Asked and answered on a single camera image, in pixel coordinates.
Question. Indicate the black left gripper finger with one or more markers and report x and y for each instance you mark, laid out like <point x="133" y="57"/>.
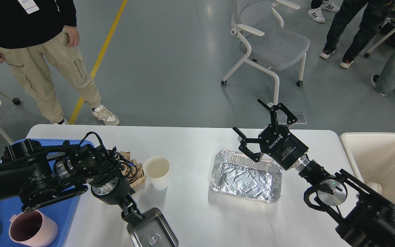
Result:
<point x="133" y="213"/>
<point x="124" y="214"/>

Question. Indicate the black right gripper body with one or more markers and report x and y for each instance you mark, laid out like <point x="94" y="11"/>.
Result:
<point x="282" y="146"/>

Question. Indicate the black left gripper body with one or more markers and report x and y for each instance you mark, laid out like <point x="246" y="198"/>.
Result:
<point x="115" y="192"/>

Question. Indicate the stainless steel rectangular tray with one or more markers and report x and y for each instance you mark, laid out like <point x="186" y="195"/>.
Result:
<point x="153" y="231"/>

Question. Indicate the pink ribbed mug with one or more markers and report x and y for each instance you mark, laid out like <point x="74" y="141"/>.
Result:
<point x="33" y="229"/>

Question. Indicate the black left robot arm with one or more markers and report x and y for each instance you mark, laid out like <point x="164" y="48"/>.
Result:
<point x="76" y="168"/>

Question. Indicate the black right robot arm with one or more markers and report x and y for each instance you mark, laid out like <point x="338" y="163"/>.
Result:
<point x="365" y="218"/>

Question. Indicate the crumpled brown paper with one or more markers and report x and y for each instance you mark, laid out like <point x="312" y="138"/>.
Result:
<point x="133" y="170"/>

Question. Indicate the aluminium foil tray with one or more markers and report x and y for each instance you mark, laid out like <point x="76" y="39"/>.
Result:
<point x="236" y="174"/>

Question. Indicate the white paper cup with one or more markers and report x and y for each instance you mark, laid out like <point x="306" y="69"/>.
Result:
<point x="157" y="169"/>

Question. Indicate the blue plastic tray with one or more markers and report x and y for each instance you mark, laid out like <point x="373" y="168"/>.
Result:
<point x="46" y="212"/>

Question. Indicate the grey white office chair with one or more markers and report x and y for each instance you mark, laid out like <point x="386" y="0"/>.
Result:
<point x="264" y="41"/>

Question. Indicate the beige plastic bin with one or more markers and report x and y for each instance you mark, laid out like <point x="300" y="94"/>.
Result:
<point x="372" y="158"/>

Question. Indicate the person in khaki trousers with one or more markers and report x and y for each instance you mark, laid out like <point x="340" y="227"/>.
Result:
<point x="36" y="33"/>

